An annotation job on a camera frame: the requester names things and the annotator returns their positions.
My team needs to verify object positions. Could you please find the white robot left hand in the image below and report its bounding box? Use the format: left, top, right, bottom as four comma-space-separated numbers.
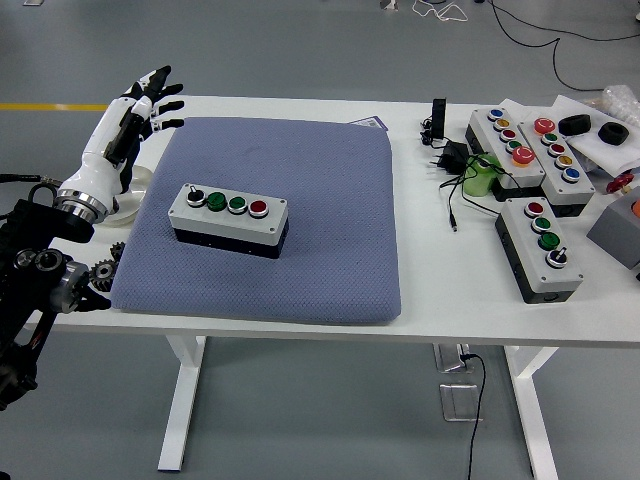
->
58, 64, 186, 211

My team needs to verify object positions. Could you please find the grey four-button control box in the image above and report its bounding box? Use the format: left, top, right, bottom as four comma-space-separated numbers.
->
167, 182, 290, 260
494, 197, 585, 305

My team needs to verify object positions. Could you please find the five-button box, blue end button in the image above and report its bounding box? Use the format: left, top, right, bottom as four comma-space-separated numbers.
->
464, 107, 549, 202

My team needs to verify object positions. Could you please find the five-button box, red mushroom end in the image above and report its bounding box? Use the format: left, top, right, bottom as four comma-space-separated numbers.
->
517, 117, 597, 217

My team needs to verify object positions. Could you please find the grey box with orange button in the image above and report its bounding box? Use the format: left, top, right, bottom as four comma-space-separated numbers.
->
585, 185, 640, 271

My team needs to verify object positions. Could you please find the white shallow dish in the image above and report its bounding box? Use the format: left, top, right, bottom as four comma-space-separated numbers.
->
94, 166, 154, 230

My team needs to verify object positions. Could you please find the blue-grey textured mat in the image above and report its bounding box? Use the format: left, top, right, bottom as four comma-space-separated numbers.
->
109, 117, 404, 326

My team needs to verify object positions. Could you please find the white table leg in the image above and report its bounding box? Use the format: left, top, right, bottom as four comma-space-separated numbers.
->
502, 345, 560, 480
157, 334, 209, 472

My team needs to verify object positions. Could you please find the black upright small device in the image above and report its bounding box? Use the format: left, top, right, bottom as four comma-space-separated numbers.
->
431, 97, 448, 141

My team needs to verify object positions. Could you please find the black power adapter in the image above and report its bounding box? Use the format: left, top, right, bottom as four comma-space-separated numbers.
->
428, 140, 471, 175

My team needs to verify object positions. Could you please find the green foam block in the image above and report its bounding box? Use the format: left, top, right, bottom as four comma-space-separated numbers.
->
460, 153, 504, 199

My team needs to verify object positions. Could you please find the white foam sheet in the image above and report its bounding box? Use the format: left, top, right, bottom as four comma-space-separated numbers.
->
552, 93, 640, 177

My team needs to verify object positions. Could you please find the clear plastic bag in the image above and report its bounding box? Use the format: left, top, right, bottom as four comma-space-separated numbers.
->
594, 83, 640, 129

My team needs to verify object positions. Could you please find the black adapter cord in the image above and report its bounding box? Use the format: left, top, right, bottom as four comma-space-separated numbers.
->
438, 153, 536, 234

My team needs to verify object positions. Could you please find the white floor cable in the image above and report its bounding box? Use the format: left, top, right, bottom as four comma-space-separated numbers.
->
412, 0, 469, 24

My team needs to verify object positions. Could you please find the clear acrylic bracket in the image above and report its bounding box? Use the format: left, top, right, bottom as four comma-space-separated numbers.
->
438, 382, 485, 424
432, 342, 471, 374

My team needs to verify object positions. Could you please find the black cable with plug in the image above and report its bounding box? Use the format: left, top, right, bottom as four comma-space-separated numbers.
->
459, 352, 489, 480

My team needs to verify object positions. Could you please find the black foam ring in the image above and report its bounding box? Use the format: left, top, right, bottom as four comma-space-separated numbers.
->
558, 113, 592, 137
598, 121, 630, 147

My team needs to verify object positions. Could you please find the black floor cable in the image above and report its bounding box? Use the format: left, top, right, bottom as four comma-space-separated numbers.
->
487, 0, 640, 94

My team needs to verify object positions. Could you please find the red valve handle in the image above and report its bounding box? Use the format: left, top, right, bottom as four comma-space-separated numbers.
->
605, 169, 635, 195

